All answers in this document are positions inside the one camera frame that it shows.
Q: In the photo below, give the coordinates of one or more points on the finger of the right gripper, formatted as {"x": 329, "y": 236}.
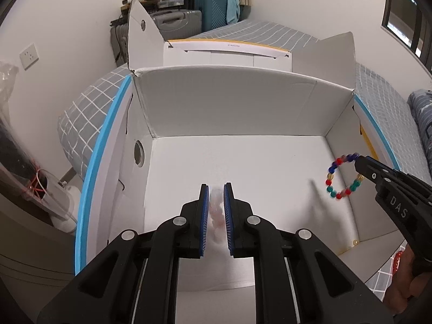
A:
{"x": 374, "y": 168}

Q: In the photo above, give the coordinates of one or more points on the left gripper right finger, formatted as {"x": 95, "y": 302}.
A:
{"x": 298, "y": 279}

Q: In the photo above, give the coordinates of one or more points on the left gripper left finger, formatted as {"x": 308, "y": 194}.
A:
{"x": 134, "y": 279}

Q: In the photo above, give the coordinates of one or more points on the person's right hand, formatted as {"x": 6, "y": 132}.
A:
{"x": 404, "y": 285}

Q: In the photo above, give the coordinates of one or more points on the folded blue patterned duvet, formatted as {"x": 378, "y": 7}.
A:
{"x": 420, "y": 103}

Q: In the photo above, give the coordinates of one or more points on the white blue cardboard box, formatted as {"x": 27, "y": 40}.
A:
{"x": 268, "y": 121}

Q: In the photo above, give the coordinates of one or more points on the dark framed window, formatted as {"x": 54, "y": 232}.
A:
{"x": 406, "y": 21}

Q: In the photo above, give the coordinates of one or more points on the grey checked bed sheet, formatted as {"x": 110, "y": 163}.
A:
{"x": 82, "y": 122}

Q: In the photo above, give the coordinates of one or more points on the teal suitcase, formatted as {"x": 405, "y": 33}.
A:
{"x": 218, "y": 13}

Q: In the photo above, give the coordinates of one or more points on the grey suitcase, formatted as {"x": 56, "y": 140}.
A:
{"x": 172, "y": 24}

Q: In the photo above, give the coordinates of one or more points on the white wall socket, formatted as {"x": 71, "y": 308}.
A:
{"x": 29, "y": 56}

